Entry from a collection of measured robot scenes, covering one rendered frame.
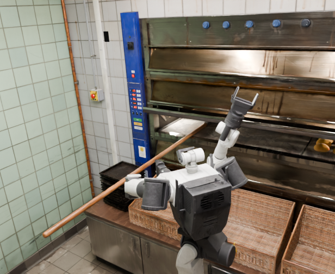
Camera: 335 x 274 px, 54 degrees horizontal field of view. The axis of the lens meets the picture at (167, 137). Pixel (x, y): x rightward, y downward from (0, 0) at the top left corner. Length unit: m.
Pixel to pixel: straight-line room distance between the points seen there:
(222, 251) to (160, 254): 0.95
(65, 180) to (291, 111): 2.22
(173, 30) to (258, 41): 0.64
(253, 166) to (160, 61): 1.07
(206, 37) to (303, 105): 0.80
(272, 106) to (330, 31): 0.55
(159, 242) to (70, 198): 1.30
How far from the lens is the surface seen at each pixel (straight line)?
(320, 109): 2.25
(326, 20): 2.18
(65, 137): 3.33
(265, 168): 2.51
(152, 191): 1.56
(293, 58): 2.23
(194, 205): 1.50
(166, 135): 2.78
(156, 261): 2.73
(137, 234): 2.69
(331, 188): 2.44
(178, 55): 2.55
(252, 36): 2.30
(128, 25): 2.74
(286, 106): 2.29
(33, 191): 3.24
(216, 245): 1.77
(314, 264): 2.45
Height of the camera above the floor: 2.17
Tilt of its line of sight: 21 degrees down
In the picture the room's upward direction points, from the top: 3 degrees counter-clockwise
